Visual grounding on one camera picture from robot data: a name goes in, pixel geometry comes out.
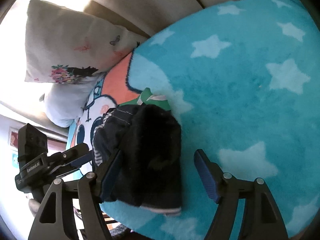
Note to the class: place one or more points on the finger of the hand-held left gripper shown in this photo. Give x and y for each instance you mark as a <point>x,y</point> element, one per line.
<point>66,172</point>
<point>80,160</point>

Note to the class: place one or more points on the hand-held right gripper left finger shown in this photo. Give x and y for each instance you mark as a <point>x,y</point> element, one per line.
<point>111,177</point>

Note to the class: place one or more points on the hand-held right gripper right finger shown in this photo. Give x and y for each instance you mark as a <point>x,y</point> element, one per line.
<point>207,175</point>

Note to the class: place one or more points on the dark pants with striped lining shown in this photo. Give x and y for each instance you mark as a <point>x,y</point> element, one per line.
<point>150,155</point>

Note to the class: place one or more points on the person's left hand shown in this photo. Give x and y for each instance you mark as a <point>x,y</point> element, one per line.
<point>33,206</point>

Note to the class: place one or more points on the grey plush pillow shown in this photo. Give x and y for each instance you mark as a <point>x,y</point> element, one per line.
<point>65,105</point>

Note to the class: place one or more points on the blue cartoon printed blanket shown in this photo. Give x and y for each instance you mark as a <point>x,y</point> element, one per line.
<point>237,92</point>

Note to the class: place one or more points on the cream floral printed cushion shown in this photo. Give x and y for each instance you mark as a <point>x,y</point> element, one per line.
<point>70,37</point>

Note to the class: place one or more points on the beige sofa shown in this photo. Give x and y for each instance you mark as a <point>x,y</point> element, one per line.
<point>155,10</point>

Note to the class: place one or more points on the teal wall picture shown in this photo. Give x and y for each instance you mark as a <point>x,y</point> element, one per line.
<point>15,160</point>

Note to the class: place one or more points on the red wall picture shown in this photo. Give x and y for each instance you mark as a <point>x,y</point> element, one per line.
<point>13,137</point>

